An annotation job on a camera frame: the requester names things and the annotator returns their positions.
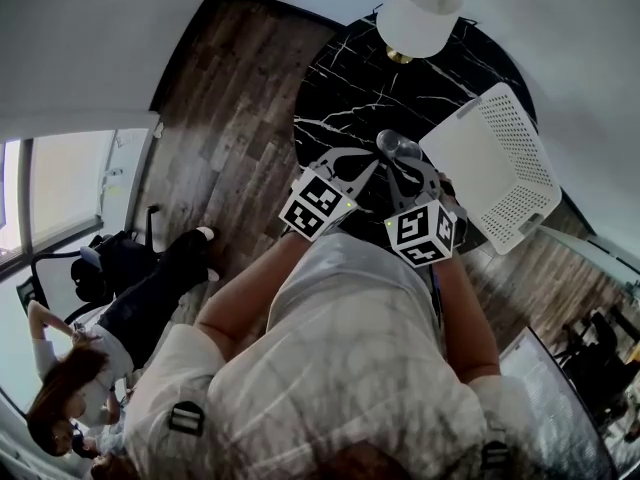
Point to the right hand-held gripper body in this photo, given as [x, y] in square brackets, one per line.
[421, 234]

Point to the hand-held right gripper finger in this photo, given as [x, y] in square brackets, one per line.
[393, 184]
[428, 174]

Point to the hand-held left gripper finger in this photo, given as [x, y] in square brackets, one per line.
[341, 152]
[362, 177]

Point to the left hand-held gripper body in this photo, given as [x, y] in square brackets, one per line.
[316, 207]

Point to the clear glass cup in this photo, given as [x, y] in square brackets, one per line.
[397, 145]

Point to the white perforated plastic basket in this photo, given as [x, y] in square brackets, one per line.
[480, 168]

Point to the person's left forearm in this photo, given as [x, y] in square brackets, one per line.
[250, 288]

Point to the person's right forearm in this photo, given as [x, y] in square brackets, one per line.
[467, 318]

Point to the person's right hand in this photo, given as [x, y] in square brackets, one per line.
[446, 189]

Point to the black marble table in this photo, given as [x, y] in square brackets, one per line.
[350, 98]

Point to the white table lamp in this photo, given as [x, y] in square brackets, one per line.
[420, 13]

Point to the person's white shirt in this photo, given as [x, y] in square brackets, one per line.
[320, 368]

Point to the grey framed panel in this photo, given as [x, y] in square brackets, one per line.
[555, 408]

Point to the black office chair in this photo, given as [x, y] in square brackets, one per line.
[95, 268]

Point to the glass window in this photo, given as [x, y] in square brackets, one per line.
[60, 188]

